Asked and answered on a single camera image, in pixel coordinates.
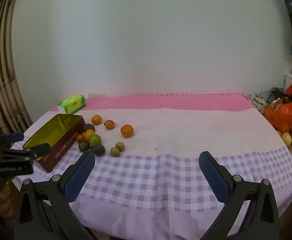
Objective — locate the dark purple passion fruit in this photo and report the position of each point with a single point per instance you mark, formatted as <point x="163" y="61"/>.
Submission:
<point x="84" y="146"/>
<point x="97" y="150"/>
<point x="89" y="127"/>

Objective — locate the brown longan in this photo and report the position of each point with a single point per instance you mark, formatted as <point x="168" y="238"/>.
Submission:
<point x="119" y="146"/>
<point x="114" y="152"/>

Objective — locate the orange plastic bag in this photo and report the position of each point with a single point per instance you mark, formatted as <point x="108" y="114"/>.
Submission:
<point x="283" y="117"/>

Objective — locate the red tomato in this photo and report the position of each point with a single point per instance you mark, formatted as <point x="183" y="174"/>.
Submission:
<point x="80" y="138"/>
<point x="109" y="124"/>

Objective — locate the green tissue box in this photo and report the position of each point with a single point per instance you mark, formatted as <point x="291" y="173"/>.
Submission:
<point x="72" y="103"/>

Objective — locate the red tin box gold inside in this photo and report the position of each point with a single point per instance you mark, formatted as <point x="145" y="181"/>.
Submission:
<point x="61" y="150"/>

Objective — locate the green tomato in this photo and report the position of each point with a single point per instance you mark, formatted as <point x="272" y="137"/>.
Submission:
<point x="95" y="140"/>

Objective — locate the pink and purple checked tablecloth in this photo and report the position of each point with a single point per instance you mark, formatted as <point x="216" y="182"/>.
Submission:
<point x="173" y="135"/>

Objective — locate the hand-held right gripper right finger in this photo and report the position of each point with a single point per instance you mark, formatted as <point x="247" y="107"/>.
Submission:
<point x="213" y="177"/>

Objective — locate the beige patterned curtain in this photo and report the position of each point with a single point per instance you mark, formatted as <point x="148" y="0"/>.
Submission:
<point x="3" y="67"/>

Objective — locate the yellowish round object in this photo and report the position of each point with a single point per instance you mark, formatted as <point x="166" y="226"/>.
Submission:
<point x="286" y="139"/>

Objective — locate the black plastic bag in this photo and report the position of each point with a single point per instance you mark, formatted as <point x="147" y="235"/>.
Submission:
<point x="277" y="91"/>

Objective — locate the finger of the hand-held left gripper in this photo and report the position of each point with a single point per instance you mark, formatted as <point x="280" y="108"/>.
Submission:
<point x="13" y="137"/>
<point x="40" y="150"/>

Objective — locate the pink foam mat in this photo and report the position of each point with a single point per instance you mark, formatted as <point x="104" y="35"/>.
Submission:
<point x="161" y="102"/>

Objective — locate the orange mandarin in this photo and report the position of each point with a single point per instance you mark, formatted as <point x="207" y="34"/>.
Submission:
<point x="89" y="133"/>
<point x="127" y="131"/>
<point x="96" y="119"/>

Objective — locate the crinkled silver foil packet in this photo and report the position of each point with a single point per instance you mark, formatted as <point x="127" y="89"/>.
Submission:
<point x="258" y="102"/>

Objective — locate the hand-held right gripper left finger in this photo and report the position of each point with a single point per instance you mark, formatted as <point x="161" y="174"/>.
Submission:
<point x="79" y="177"/>

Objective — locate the person's left hand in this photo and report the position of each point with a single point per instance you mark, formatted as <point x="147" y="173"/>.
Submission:
<point x="2" y="198"/>

